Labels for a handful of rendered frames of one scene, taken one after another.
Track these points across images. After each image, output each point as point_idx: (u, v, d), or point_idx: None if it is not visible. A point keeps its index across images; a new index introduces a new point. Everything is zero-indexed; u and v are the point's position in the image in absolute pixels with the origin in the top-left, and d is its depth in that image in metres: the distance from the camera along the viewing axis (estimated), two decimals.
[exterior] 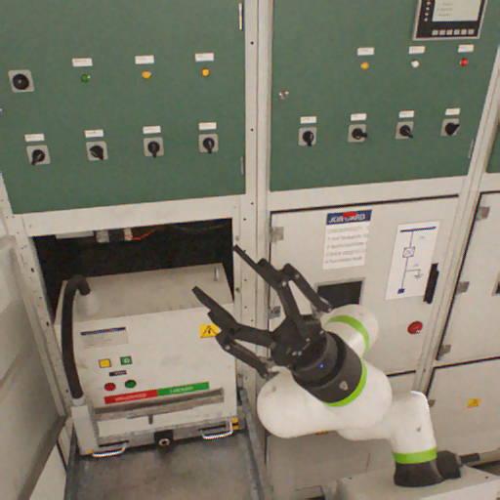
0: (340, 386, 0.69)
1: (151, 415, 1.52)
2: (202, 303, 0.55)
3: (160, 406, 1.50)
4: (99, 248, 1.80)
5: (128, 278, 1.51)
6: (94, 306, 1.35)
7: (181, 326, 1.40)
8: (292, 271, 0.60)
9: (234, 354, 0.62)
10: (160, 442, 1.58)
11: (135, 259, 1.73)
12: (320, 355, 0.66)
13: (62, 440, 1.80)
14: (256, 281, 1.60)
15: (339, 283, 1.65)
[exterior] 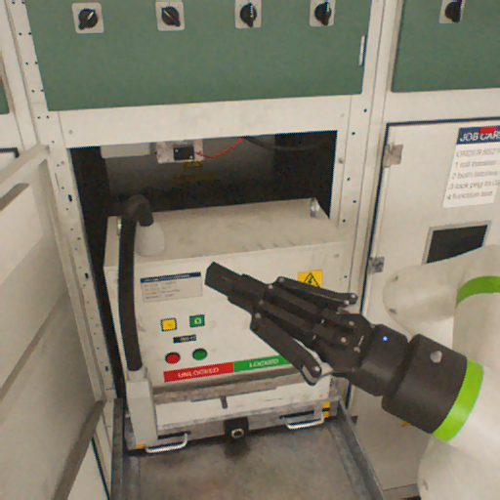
0: (432, 357, 0.50)
1: (225, 397, 1.15)
2: (208, 269, 0.57)
3: (238, 385, 1.12)
4: (145, 189, 1.43)
5: (194, 214, 1.14)
6: (158, 242, 0.98)
7: (273, 273, 1.03)
8: (275, 280, 0.59)
9: (269, 328, 0.53)
10: (232, 434, 1.21)
11: (192, 200, 1.36)
12: (376, 329, 0.53)
13: (97, 433, 1.43)
14: (356, 223, 1.23)
15: (459, 228, 1.28)
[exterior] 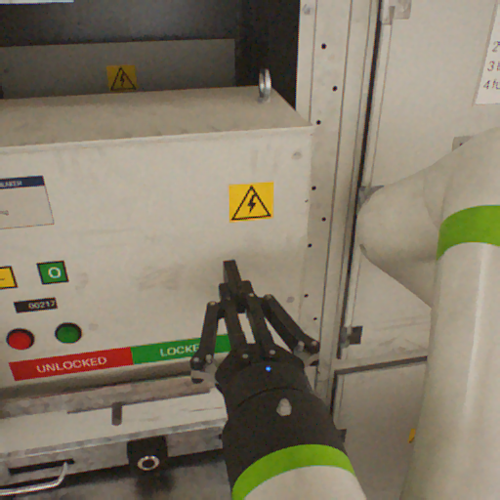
0: (278, 405, 0.37)
1: (119, 406, 0.69)
2: (224, 261, 0.60)
3: (138, 386, 0.67)
4: None
5: (66, 101, 0.68)
6: None
7: (184, 186, 0.57)
8: (265, 297, 0.55)
9: (207, 315, 0.52)
10: (140, 464, 0.75)
11: None
12: (274, 361, 0.43)
13: None
14: (339, 128, 0.77)
15: None
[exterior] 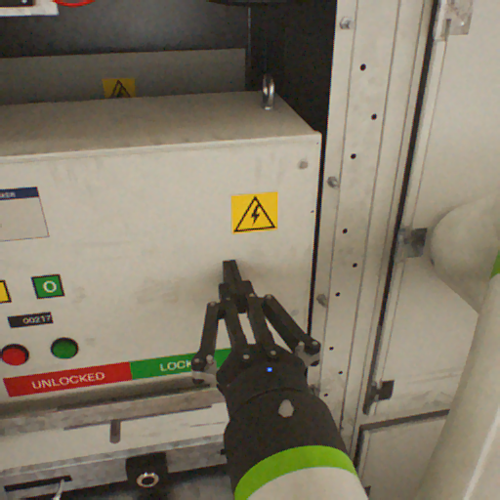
0: (279, 406, 0.37)
1: (117, 424, 0.67)
2: (223, 261, 0.60)
3: (137, 402, 0.64)
4: (28, 103, 0.94)
5: (62, 106, 0.65)
6: None
7: (185, 196, 0.55)
8: (266, 297, 0.55)
9: (207, 315, 0.52)
10: (140, 481, 0.73)
11: None
12: (276, 362, 0.43)
13: None
14: (377, 162, 0.65)
15: None
